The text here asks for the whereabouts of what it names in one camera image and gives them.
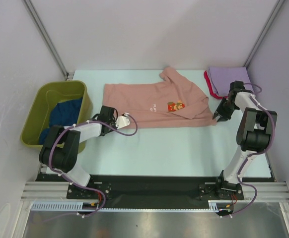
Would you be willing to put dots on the pink printed t shirt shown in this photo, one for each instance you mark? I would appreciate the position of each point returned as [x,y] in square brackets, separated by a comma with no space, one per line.
[173,102]

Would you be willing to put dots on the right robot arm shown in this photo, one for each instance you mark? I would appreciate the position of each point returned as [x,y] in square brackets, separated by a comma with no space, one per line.
[254,136]

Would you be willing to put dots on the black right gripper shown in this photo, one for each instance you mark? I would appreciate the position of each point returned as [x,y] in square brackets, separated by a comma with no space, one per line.
[224,116]

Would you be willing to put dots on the olive green plastic bin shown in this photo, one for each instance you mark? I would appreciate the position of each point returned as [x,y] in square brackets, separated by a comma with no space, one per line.
[46,99]

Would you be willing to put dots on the folded purple t shirt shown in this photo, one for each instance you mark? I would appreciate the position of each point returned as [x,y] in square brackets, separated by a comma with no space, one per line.
[240,74]

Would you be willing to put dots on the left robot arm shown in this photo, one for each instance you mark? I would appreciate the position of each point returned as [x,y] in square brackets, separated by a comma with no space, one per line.
[61,146]

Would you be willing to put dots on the aluminium front rail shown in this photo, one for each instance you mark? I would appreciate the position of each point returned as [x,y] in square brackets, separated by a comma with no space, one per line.
[61,191]

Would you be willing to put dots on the blue t shirt in bin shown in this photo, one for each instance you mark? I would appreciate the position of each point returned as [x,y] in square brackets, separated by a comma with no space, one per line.
[63,114]

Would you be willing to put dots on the aluminium frame post left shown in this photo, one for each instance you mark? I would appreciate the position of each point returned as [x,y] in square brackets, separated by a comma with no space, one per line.
[45,36]

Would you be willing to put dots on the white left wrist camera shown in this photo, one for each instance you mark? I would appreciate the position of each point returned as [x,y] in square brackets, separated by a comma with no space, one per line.
[122,121]

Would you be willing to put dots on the folded red t shirt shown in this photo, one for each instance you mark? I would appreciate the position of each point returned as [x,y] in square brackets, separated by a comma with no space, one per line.
[218,80]

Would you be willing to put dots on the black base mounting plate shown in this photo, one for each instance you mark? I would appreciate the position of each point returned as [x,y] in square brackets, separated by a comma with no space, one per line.
[208,184]

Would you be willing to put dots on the aluminium frame post right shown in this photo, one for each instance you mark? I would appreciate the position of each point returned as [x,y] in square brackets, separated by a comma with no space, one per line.
[265,30]

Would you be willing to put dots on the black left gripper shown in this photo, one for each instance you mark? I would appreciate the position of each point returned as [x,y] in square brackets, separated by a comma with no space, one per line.
[113,119]

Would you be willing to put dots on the aluminium frame post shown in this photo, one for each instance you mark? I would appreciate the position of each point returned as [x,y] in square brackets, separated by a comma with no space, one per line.
[45,36]
[265,30]

